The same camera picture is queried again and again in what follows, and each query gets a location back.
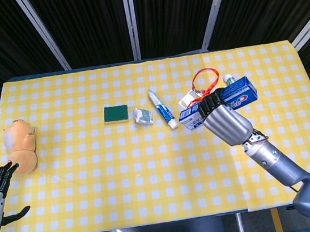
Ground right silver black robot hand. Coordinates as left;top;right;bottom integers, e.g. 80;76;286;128
195;83;256;151

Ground blue white toothpaste box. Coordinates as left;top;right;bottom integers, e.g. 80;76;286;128
174;74;262;134

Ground blue white toothpaste tube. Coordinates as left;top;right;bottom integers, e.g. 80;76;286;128
146;86;180;133

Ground white plastic bottle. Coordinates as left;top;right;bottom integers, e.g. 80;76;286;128
221;72;239;86

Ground clear badge holder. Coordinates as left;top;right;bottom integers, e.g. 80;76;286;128
176;89;205;112

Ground orange plush toy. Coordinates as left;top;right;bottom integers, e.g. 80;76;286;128
1;116;43;177

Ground white green tissue pack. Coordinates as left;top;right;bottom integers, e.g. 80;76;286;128
133;106;155;128

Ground green yellow sponge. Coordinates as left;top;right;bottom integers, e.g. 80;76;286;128
102;104;130;126

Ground yellow white checkered tablecloth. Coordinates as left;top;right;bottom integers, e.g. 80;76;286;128
0;38;310;232

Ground orange lanyard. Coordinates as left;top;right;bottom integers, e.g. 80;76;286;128
190;66;223;107

